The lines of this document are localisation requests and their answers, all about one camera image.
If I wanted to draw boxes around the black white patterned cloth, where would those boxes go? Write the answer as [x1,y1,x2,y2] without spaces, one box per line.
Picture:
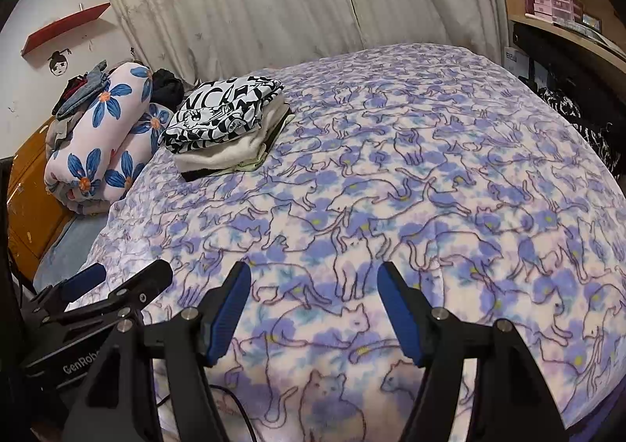
[535,85,625,178]

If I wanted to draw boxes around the cartoon face wall sticker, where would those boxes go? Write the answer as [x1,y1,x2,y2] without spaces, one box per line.
[48,49,72,77]

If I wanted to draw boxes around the cream folded fleece garment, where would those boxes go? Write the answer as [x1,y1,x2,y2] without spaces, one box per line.
[173,95,290,173]

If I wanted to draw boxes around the grey clothes pile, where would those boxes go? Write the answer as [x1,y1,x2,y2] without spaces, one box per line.
[51,60,108,121]

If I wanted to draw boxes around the orange wooden bedside cabinet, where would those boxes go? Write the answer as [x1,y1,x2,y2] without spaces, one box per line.
[7,117,72,281]

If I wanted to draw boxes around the pink drawer boxes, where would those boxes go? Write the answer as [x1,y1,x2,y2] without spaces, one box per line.
[525,0,584,23]

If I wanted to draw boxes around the red wall shelf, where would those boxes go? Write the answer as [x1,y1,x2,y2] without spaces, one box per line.
[20,2,110,56]

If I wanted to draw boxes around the pink blue flower rolled quilt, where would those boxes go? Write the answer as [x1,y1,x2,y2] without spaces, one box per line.
[43,62,173,215]

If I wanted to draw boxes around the black clothing bundle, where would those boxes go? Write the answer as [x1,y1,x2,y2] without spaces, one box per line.
[151,69,185,111]

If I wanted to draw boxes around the black white graffiti jacket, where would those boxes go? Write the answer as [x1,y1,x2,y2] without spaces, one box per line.
[159,75,283,153]

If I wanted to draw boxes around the wooden shelf unit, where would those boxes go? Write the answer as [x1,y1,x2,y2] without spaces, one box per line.
[506,0,625,101]

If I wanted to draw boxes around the purple cat print blanket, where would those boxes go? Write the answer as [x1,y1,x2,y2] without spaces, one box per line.
[85,44,625,441]

